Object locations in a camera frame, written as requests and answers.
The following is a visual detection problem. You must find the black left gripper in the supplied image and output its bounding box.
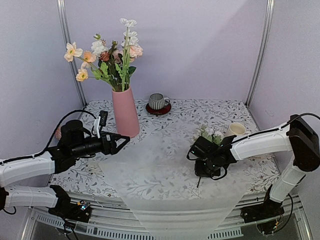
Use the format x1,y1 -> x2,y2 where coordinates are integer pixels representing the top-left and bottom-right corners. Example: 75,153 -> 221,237
71,131 -> 131,159

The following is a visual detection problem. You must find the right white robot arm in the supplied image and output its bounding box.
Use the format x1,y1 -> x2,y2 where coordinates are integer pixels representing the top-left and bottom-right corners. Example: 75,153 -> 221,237
188,114 -> 320,218

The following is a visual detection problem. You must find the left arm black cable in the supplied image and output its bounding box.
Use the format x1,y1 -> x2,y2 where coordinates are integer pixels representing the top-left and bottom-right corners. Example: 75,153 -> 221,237
0,109 -> 98,166

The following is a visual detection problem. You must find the right aluminium frame post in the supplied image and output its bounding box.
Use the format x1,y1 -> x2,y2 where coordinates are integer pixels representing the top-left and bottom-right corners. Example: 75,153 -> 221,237
245,0 -> 275,109

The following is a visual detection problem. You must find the white peony flower stem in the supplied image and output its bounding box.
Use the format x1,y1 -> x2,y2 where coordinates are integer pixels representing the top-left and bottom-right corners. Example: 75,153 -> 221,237
91,33 -> 108,56

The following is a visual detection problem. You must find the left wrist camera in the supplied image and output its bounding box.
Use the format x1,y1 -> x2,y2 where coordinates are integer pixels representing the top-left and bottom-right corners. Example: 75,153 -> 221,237
91,110 -> 108,139

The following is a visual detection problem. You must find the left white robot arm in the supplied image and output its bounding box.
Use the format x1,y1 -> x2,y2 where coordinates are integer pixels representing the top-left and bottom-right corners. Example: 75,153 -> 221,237
0,120 -> 130,217

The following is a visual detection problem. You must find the pink peony flower stem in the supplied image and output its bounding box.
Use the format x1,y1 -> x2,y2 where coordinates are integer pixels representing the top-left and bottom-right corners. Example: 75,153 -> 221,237
109,40 -> 123,92

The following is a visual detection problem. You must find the aluminium frame post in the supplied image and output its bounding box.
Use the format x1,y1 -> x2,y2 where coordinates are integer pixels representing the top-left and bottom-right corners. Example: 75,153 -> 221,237
245,0 -> 275,109
56,0 -> 87,107

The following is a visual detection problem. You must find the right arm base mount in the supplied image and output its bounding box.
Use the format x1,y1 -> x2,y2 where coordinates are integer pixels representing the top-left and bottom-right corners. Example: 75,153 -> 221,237
240,185 -> 285,223

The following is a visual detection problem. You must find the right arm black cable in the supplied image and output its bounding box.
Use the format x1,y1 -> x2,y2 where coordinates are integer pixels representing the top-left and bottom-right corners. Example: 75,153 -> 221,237
186,112 -> 320,181

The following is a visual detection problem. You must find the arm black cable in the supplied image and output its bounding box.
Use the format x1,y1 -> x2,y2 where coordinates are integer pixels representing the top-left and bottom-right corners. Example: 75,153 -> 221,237
0,109 -> 98,166
186,112 -> 320,181

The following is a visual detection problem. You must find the striped grey ceramic cup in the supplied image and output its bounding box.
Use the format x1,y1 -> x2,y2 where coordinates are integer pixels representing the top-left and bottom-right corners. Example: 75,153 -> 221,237
148,93 -> 170,110

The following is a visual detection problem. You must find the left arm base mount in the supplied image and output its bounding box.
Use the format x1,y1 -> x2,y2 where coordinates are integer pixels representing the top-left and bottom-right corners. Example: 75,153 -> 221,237
48,185 -> 92,223

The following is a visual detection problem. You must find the pink tall vase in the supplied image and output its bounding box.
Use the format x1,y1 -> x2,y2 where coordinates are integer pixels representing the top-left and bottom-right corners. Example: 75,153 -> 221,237
112,87 -> 140,138

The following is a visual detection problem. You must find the white translucent wrapping paper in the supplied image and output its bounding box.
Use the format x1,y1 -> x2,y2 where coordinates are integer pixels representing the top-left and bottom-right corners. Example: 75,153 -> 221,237
99,123 -> 249,240

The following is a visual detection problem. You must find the orange blossom flower stem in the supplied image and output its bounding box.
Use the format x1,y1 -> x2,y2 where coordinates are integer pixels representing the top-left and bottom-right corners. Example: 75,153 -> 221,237
72,41 -> 110,85

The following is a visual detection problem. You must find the peach rose flower stem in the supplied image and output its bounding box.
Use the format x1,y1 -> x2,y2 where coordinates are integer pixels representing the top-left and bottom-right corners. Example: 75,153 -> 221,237
124,44 -> 143,87

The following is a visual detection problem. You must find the dark red saucer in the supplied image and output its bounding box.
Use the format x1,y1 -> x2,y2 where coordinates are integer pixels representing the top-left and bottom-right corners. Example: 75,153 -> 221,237
145,100 -> 172,116

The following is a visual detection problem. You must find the rust red rose stem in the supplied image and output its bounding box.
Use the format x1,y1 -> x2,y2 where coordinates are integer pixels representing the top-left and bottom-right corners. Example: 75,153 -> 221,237
98,51 -> 118,91

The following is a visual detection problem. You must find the left aluminium frame post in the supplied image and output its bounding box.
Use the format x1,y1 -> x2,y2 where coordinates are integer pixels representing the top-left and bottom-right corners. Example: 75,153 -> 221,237
56,0 -> 87,107

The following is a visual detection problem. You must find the aluminium front rail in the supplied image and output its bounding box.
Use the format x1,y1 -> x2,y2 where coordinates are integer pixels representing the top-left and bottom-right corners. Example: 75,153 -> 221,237
21,193 -> 313,240

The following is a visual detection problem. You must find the white rose flower stem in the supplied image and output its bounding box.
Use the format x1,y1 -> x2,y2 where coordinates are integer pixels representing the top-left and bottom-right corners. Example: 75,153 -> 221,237
115,18 -> 139,92

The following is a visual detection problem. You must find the pink patterned ball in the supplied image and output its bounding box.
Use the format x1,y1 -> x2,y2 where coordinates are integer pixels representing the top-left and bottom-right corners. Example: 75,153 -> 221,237
54,126 -> 62,141

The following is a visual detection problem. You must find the cream white mug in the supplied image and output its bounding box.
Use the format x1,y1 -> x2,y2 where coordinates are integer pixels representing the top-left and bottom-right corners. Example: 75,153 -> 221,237
225,122 -> 247,137

